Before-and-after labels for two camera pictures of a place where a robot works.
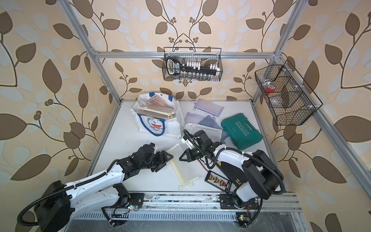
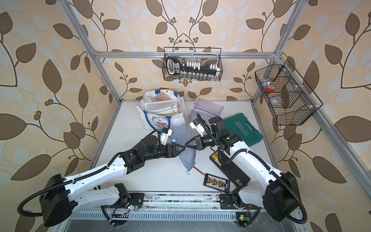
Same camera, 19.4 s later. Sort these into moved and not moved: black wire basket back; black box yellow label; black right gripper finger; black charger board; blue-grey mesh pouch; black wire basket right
Moved: blue-grey mesh pouch; black right gripper finger
Not moved: black box yellow label; black wire basket right; black wire basket back; black charger board
